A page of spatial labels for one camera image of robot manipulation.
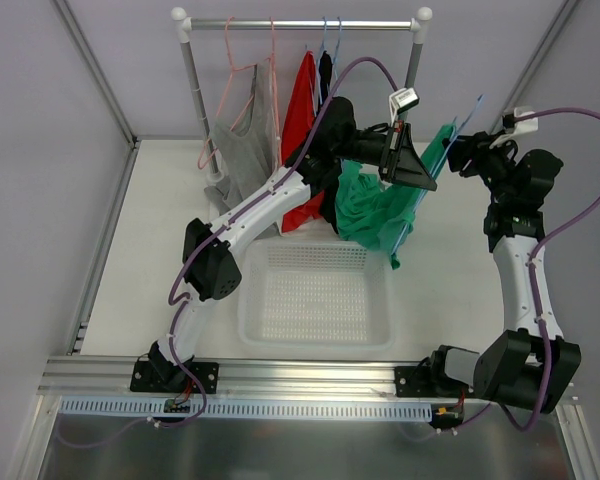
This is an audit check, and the blue wire hanger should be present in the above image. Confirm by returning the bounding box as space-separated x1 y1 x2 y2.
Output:
392 94 484 254

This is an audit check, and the green tank top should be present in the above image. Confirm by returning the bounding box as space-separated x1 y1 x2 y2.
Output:
334 123 456 271

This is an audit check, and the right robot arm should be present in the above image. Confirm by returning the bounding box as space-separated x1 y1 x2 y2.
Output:
394 132 581 417

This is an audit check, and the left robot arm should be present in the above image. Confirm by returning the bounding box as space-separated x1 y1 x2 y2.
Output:
130 88 437 394

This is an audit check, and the blue hanger with red garment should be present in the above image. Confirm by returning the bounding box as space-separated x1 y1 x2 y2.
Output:
311 16 330 106

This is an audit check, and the grey tank top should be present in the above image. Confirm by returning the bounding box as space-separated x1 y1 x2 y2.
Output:
205 59 278 214

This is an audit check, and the black garment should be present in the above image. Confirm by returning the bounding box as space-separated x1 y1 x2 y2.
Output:
315 53 341 233

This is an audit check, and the red and white garment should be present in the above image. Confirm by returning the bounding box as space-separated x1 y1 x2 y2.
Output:
281 51 324 234

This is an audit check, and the white plastic basket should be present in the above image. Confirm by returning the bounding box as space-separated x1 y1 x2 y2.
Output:
237 239 395 351

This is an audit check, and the white clothes rack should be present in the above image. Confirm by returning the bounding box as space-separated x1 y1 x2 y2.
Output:
170 5 434 187

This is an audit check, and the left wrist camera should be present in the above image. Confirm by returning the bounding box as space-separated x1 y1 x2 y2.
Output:
388 87 420 122

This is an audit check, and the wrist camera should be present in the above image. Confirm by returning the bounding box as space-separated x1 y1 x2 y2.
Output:
489 107 539 149
388 87 420 122

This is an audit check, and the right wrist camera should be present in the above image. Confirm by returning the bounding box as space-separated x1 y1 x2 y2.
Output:
489 107 539 149

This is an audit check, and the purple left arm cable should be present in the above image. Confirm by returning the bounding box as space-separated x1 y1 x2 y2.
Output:
54 58 399 449

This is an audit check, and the pink wire hanger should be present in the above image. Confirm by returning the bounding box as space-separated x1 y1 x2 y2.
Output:
197 18 271 175

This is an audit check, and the aluminium frame post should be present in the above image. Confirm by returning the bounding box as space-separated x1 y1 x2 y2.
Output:
50 0 137 147

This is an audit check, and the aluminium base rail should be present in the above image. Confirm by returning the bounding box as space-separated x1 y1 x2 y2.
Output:
37 355 460 400

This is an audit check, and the white slotted cable duct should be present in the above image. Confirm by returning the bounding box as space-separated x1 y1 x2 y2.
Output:
59 396 433 423

